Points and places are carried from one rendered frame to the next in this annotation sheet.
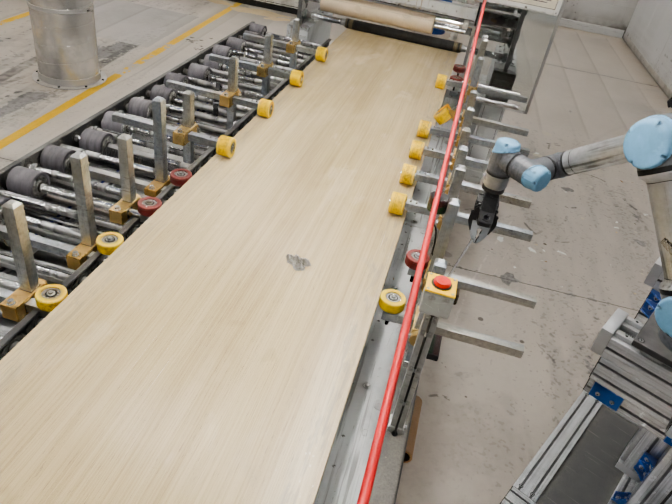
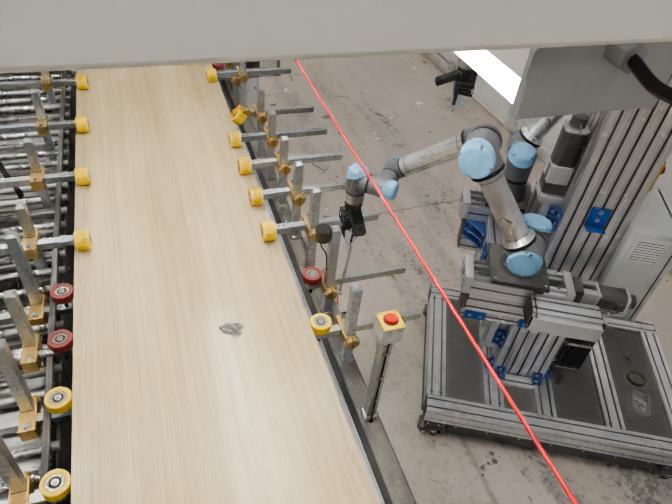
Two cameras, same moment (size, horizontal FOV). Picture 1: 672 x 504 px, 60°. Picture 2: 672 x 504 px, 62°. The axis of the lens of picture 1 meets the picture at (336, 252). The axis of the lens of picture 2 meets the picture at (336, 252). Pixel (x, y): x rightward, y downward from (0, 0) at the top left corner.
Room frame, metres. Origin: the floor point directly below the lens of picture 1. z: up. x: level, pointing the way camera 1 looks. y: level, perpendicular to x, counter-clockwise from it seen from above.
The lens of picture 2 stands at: (0.20, 0.50, 2.47)
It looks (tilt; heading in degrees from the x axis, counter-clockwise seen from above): 42 degrees down; 328
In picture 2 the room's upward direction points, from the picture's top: 7 degrees clockwise
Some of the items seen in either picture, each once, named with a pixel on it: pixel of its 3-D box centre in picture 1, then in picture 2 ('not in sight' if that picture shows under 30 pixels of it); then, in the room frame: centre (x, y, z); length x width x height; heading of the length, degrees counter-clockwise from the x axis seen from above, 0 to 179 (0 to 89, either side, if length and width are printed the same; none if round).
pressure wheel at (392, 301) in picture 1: (390, 309); (319, 330); (1.37, -0.20, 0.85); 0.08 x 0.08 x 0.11
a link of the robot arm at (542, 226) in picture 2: not in sight; (531, 233); (1.22, -0.97, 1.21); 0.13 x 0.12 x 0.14; 130
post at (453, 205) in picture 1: (436, 262); (330, 273); (1.56, -0.33, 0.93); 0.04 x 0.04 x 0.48; 81
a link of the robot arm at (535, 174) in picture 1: (532, 172); (383, 185); (1.59, -0.53, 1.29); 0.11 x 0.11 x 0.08; 40
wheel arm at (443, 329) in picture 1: (451, 332); (368, 324); (1.34, -0.39, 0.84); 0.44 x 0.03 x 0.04; 81
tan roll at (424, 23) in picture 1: (406, 19); not in sight; (4.22, -0.20, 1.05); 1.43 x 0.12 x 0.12; 81
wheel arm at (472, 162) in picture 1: (472, 161); (293, 159); (2.33, -0.51, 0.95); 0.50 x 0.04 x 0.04; 81
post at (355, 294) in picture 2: (421, 324); (349, 331); (1.32, -0.29, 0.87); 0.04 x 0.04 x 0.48; 81
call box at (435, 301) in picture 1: (437, 296); (388, 328); (1.06, -0.25, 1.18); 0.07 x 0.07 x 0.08; 81
